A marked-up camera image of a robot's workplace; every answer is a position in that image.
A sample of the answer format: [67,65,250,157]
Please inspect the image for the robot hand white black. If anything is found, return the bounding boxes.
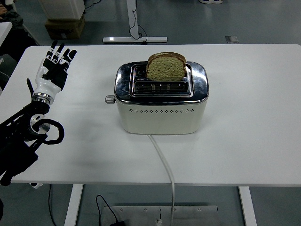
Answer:
[26,40,78,99]

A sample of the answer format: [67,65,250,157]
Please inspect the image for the cream toaster chrome top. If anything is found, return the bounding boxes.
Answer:
[105,61,210,135]

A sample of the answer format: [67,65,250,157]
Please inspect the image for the brown cardboard box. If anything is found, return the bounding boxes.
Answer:
[44,14,86,40]

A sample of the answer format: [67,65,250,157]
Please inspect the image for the white side table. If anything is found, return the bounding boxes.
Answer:
[0,22,13,47]

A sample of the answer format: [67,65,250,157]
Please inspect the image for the person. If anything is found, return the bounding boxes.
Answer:
[0,4,40,62]

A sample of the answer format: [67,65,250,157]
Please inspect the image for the white background table leg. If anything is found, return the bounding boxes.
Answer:
[103,0,168,44]

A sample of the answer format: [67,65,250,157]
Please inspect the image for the brown bread slice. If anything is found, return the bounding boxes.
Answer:
[145,52,187,82]

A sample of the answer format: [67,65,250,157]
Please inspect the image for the grey metal plate with screws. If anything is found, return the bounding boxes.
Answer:
[103,205,219,226]

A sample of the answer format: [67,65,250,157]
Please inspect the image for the black cable on table leg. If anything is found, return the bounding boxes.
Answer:
[128,0,148,45]

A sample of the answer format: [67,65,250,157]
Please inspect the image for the thin black cable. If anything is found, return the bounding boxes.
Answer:
[48,184,58,226]

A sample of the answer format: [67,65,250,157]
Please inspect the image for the white toaster power cord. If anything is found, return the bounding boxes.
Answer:
[148,134,176,226]

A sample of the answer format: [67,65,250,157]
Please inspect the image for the black cable with adapter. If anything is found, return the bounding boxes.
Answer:
[95,194,127,226]

